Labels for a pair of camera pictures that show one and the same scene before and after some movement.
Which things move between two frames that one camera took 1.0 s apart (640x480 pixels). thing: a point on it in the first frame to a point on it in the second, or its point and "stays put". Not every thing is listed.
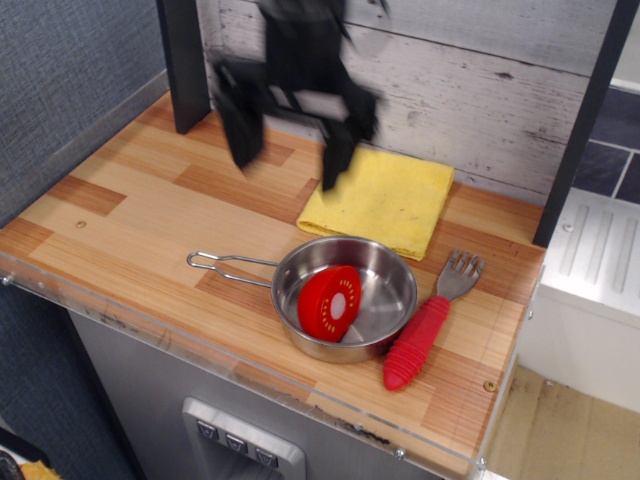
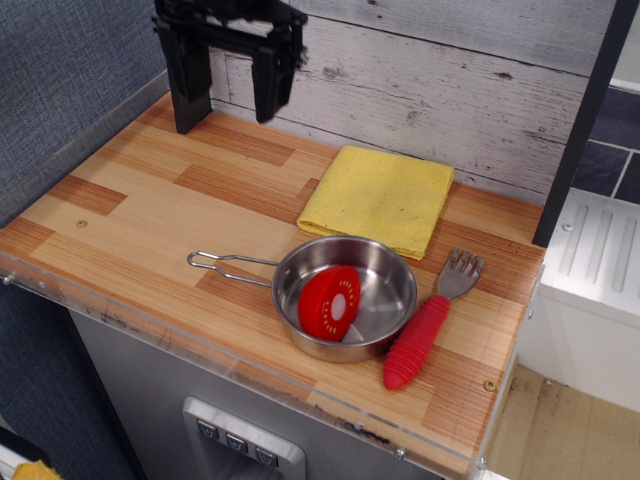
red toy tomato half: [328, 301] stays put
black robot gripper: [306, 69] to [240, 26]
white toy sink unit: [584, 329] stays put
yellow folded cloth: [382, 196] stays put
